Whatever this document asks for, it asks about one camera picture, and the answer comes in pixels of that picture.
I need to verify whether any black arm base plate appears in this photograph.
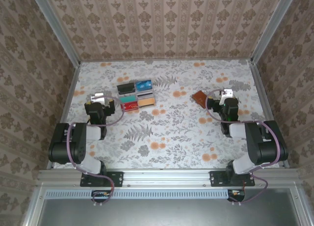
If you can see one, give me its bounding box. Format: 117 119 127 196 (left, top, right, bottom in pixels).
209 170 255 187
80 171 124 188

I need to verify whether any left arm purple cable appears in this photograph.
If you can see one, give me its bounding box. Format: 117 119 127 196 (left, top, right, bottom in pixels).
67 95 125 205

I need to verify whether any red credit card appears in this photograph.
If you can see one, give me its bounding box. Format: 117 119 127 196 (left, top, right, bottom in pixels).
121 102 139 112

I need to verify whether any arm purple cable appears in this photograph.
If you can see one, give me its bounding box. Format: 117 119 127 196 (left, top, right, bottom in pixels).
67 95 125 205
205 89 281 203

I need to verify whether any white black striped card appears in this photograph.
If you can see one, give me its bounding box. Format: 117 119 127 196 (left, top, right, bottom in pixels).
136 91 155 99

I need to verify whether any aluminium frame post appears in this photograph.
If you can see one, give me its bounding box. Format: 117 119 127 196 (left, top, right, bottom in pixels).
28 0 81 67
250 0 299 64

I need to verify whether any aluminium table side rail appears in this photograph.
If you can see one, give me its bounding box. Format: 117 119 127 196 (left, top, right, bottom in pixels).
46 62 81 169
247 60 290 168

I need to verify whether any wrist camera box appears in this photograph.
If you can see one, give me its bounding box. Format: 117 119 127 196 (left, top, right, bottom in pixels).
90 92 110 106
221 88 234 99

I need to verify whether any grey slotted cable duct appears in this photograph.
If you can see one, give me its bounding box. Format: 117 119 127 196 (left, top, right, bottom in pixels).
45 189 230 199

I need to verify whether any black control board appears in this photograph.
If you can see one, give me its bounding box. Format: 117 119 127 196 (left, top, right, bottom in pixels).
227 189 246 202
91 189 111 204

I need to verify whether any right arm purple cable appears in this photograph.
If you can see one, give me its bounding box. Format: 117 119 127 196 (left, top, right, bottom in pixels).
205 89 281 203

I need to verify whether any thin aluminium table rail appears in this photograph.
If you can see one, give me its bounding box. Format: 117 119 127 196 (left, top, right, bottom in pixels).
79 56 251 62

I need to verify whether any tan credit card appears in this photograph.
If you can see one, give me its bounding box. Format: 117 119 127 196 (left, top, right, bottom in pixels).
137 98 156 108

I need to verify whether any grey metal panel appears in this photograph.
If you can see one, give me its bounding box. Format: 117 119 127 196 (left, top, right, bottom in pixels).
22 185 312 226

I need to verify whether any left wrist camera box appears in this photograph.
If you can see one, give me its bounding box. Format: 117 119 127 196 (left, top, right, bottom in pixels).
90 92 110 106

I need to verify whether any brown leather card holder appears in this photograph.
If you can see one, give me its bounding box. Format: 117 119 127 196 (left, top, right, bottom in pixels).
191 90 208 109

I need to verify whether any black credit card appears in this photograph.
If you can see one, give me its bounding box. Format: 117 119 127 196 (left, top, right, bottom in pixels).
117 83 136 94

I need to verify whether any wide aluminium mounting rail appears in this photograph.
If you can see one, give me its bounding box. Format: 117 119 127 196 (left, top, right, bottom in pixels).
36 169 306 187

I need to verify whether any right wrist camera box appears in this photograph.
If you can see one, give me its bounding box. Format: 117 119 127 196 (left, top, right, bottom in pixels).
221 88 234 99

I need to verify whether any blue credit card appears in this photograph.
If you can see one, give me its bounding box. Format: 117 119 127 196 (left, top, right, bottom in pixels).
135 80 154 92

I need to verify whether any floral patterned table cover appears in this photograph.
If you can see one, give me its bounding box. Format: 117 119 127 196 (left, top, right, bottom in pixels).
52 59 287 170

